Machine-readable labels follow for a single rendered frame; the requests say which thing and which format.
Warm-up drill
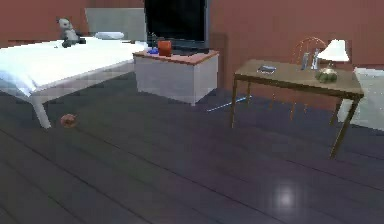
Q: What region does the white pillow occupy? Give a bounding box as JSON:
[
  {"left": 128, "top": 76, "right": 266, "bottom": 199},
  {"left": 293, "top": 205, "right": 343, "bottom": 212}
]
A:
[{"left": 94, "top": 31, "right": 125, "bottom": 41}]

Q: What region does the white shade table lamp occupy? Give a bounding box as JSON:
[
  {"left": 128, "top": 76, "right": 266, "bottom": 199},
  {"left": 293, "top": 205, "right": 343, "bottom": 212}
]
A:
[{"left": 314, "top": 39, "right": 350, "bottom": 84}]

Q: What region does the white cabinet with wooden top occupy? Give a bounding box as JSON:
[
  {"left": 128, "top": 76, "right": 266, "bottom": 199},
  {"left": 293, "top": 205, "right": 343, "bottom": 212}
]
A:
[{"left": 132, "top": 48, "right": 220, "bottom": 107}]

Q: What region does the black television set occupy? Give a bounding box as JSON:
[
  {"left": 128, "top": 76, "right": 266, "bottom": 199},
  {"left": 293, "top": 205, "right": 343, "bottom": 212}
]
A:
[{"left": 143, "top": 0, "right": 211, "bottom": 56}]

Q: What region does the brown wooden table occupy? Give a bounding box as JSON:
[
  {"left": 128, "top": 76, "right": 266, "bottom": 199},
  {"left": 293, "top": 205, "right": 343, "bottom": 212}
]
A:
[{"left": 230, "top": 59, "right": 365, "bottom": 159}]

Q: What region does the orange ball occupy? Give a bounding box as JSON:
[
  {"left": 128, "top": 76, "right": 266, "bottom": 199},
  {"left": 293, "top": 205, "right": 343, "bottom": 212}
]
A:
[{"left": 60, "top": 113, "right": 78, "bottom": 129}]

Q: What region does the brown wooden chair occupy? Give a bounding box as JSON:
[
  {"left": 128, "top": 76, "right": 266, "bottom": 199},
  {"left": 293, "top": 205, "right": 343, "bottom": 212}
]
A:
[{"left": 269, "top": 36, "right": 328, "bottom": 122}]

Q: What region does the grey and white plush toy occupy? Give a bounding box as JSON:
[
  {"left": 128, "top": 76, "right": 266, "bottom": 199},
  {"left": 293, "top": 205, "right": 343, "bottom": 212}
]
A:
[{"left": 56, "top": 17, "right": 87, "bottom": 49}]

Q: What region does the white bed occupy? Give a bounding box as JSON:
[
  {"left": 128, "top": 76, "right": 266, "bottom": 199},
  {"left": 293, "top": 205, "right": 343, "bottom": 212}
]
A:
[{"left": 0, "top": 7, "right": 149, "bottom": 130}]

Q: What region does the white armchair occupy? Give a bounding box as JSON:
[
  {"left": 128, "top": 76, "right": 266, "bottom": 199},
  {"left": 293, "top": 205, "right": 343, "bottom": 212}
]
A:
[{"left": 337, "top": 66, "right": 384, "bottom": 132}]

